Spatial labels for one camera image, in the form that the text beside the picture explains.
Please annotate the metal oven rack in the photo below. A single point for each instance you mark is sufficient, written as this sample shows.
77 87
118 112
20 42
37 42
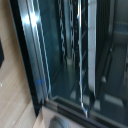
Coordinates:
81 50

